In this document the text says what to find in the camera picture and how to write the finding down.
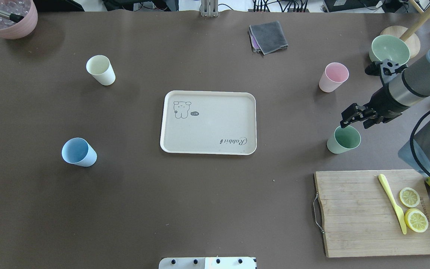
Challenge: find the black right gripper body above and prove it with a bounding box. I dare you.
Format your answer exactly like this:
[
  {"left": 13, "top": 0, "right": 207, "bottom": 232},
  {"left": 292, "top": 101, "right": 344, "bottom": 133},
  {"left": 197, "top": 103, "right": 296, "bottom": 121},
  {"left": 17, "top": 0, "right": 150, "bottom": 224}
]
[{"left": 363, "top": 86, "right": 402, "bottom": 129}]

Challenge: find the wooden cutting board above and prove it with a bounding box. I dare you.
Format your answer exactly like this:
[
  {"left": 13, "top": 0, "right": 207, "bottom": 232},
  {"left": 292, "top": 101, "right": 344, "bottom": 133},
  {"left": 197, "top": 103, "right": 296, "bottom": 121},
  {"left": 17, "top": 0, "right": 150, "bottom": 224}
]
[{"left": 314, "top": 170, "right": 430, "bottom": 258}]

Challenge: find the light blue cup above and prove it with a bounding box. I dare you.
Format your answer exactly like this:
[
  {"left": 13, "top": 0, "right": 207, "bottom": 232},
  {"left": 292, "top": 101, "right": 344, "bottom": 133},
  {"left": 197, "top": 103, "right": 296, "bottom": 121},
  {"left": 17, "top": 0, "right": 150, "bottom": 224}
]
[{"left": 61, "top": 137, "right": 97, "bottom": 167}]

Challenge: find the pink cup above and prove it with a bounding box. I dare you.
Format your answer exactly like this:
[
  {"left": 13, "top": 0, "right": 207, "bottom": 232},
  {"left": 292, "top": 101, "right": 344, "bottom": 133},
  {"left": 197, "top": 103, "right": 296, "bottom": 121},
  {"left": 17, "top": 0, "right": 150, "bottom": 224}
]
[{"left": 318, "top": 62, "right": 349, "bottom": 93}]

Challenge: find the cream rabbit tray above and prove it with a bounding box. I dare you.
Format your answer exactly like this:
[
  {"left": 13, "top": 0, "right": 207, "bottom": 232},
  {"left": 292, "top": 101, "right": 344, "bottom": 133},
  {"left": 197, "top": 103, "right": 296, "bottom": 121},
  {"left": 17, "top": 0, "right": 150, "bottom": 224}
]
[{"left": 160, "top": 90, "right": 257, "bottom": 155}]

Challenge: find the aluminium frame post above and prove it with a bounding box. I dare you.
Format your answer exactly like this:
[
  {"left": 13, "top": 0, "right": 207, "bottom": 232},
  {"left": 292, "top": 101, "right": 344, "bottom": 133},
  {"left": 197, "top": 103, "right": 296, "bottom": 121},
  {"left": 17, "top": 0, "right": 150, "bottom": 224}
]
[{"left": 200, "top": 0, "right": 219, "bottom": 17}]

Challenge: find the green bowl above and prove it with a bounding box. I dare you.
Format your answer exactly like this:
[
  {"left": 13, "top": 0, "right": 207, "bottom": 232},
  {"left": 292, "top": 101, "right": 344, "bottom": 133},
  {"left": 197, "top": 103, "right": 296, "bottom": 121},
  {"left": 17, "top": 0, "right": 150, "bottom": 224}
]
[{"left": 369, "top": 35, "right": 411, "bottom": 65}]

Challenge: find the cream cup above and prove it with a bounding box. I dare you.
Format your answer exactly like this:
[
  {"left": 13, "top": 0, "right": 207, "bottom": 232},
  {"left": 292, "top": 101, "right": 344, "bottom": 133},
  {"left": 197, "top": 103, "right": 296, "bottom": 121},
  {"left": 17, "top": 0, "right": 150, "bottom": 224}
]
[{"left": 86, "top": 55, "right": 116, "bottom": 86}]

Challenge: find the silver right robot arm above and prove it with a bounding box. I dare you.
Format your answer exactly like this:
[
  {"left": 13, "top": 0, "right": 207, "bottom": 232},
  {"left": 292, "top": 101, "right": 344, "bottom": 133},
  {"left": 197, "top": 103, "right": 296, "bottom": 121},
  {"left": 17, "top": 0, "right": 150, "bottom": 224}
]
[{"left": 340, "top": 50, "right": 430, "bottom": 177}]

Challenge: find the yellow plastic knife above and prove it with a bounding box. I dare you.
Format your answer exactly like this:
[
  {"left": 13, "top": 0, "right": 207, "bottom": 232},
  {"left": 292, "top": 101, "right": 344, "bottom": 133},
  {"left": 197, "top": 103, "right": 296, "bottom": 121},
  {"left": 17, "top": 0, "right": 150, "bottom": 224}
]
[{"left": 378, "top": 174, "right": 407, "bottom": 235}]

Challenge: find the green cup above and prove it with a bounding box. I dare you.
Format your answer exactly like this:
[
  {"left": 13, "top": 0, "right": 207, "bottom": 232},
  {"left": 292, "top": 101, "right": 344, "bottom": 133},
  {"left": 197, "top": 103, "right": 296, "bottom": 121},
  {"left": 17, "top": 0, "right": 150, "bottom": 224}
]
[{"left": 327, "top": 126, "right": 361, "bottom": 154}]

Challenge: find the grey folded cloth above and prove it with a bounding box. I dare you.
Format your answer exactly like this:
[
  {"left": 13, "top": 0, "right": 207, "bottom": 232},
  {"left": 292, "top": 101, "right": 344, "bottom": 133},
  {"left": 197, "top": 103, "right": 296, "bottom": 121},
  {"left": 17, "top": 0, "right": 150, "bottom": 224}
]
[{"left": 249, "top": 21, "right": 288, "bottom": 55}]

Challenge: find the lemon slice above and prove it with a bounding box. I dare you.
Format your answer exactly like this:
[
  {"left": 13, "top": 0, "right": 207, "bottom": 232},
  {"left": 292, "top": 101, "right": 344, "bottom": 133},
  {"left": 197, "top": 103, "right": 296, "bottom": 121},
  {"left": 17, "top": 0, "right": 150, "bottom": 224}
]
[
  {"left": 404, "top": 208, "right": 429, "bottom": 233},
  {"left": 399, "top": 187, "right": 420, "bottom": 208}
]

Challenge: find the wooden stand with base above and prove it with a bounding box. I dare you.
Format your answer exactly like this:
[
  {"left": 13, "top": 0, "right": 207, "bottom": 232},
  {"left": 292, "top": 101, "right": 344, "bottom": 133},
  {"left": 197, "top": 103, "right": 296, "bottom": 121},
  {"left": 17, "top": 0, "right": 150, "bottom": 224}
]
[{"left": 380, "top": 0, "right": 430, "bottom": 59}]

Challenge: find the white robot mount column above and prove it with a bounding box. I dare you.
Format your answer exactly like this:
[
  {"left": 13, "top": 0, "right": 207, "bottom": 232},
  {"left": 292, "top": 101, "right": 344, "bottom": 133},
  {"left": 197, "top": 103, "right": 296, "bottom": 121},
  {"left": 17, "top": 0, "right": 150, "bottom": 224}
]
[{"left": 158, "top": 256, "right": 257, "bottom": 269}]

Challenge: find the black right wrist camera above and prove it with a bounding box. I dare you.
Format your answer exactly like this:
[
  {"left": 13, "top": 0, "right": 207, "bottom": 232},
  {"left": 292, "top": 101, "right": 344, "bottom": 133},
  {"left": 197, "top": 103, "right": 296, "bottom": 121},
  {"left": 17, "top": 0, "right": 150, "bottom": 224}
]
[{"left": 364, "top": 59, "right": 407, "bottom": 86}]

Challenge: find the pink bowl with ice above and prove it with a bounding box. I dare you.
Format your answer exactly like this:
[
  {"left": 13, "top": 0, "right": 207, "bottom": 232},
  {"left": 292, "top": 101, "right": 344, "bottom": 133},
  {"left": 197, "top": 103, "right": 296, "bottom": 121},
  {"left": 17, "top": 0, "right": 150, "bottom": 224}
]
[{"left": 0, "top": 0, "right": 38, "bottom": 39}]

